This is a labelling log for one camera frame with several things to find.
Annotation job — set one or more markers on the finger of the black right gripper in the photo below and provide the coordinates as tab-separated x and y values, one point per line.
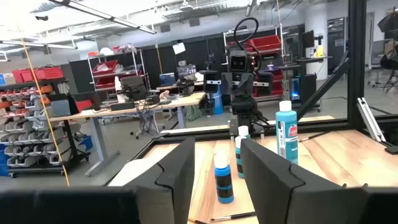
211	81
265	83

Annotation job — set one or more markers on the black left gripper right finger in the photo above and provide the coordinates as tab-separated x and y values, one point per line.
273	193

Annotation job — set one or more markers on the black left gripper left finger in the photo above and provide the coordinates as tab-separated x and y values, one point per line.
174	186

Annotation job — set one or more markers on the thin black paintbrush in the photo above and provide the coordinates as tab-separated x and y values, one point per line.
233	216
196	221
314	137

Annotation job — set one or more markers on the white plastic tray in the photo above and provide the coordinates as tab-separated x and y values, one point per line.
133	172

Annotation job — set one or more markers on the small blue paint bottle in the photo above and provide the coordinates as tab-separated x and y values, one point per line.
223	180

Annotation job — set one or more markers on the small teal paint bottle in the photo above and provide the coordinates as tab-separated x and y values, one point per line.
239	155

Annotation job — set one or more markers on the large turquoise paint bottle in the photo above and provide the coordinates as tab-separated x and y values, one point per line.
286	133

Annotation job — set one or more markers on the black monitor on arm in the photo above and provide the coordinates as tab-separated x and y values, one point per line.
308	39

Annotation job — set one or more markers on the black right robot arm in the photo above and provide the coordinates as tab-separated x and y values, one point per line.
242	109

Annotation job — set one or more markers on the blue barrel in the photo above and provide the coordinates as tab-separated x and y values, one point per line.
218	102

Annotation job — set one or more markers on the green bag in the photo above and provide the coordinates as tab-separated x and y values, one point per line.
192	113

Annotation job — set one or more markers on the black computer tower blue light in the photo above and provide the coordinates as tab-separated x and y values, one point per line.
306	88

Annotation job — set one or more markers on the wooden top grey-leg desk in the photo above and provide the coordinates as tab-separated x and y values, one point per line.
174	104

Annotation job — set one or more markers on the laptop with blue screen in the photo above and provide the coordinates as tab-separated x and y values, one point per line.
167	80

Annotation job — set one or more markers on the white paper sheet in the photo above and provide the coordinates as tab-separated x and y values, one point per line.
179	48

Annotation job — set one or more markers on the yellow bottle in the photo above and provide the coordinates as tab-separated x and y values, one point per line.
319	52

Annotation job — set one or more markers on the black desk equipment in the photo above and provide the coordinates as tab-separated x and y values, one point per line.
133	88

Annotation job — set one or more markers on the long ceiling light bar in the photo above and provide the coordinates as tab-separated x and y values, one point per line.
59	46
146	29

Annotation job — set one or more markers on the blue bin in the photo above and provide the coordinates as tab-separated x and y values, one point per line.
86	143

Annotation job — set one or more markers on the black photo umbrella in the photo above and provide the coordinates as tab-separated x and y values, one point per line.
390	28

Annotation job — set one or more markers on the grey box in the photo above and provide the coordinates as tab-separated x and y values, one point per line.
60	108

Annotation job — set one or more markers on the black parts bin rack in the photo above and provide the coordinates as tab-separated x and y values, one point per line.
31	130

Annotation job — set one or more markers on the red storage bins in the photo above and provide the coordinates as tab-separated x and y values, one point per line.
46	73

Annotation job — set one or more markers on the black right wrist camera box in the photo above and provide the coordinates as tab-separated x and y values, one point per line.
238	61

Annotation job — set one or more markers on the black aluminium table frame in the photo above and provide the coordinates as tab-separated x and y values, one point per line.
356	62

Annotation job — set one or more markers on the silver aluminium bracket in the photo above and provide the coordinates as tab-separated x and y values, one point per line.
370	119

